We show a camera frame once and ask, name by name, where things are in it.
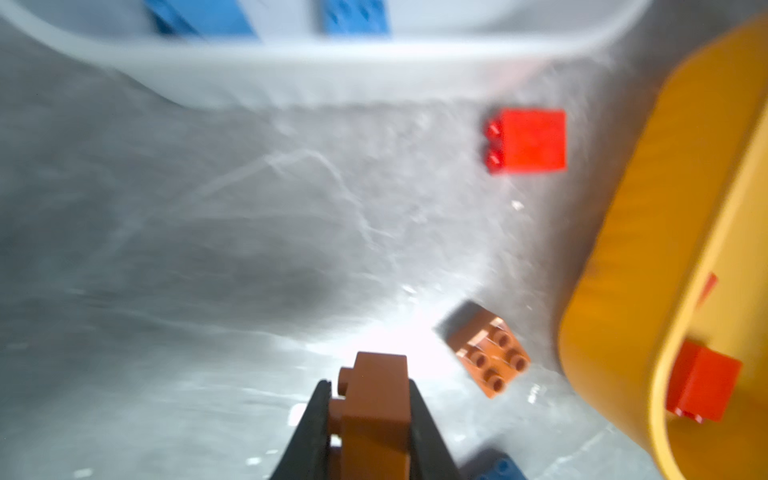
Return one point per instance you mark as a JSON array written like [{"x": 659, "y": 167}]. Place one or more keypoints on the red lego brick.
[
  {"x": 710, "y": 284},
  {"x": 526, "y": 141},
  {"x": 701, "y": 383}
]

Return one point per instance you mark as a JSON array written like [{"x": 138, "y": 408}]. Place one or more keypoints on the yellow square tray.
[{"x": 693, "y": 200}]

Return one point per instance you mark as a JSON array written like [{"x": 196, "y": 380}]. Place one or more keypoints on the white rectangular bin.
[{"x": 435, "y": 50}]

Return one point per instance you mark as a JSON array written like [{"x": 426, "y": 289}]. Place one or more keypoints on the orange lego brick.
[
  {"x": 486, "y": 347},
  {"x": 371, "y": 416}
]

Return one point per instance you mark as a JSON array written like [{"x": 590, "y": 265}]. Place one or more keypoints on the light blue lego brick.
[
  {"x": 355, "y": 17},
  {"x": 199, "y": 18},
  {"x": 503, "y": 468}
]

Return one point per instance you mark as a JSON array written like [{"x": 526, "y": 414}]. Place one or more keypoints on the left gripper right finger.
[{"x": 430, "y": 457}]

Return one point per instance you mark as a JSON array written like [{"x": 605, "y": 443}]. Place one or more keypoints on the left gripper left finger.
[{"x": 306, "y": 455}]

